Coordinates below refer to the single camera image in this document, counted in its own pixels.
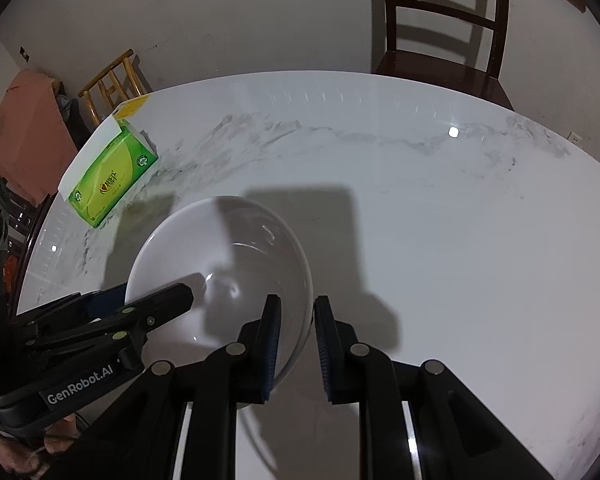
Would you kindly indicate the orange cloth covered furniture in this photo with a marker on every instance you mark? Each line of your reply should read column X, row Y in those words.
column 25, row 135

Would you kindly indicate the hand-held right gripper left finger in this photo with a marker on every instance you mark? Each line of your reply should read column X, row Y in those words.
column 272, row 345

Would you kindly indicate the green tissue box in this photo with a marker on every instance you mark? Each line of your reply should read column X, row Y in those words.
column 110, row 180

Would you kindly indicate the dark wall socket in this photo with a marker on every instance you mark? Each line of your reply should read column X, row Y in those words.
column 24, row 51

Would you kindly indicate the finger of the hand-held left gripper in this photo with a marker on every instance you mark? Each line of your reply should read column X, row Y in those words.
column 170, row 297
column 105, row 300

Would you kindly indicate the person's left hand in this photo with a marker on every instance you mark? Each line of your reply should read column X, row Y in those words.
column 15, row 455

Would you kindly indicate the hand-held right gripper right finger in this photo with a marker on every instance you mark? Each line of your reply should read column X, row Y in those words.
column 322, row 355

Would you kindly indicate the white bowl pink band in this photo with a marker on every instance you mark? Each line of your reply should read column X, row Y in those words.
column 180, row 250

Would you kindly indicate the dark wooden chair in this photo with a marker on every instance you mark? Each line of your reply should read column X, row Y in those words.
column 440, row 75

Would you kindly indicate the bamboo chair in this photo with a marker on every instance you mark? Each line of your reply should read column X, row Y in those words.
column 110, row 67

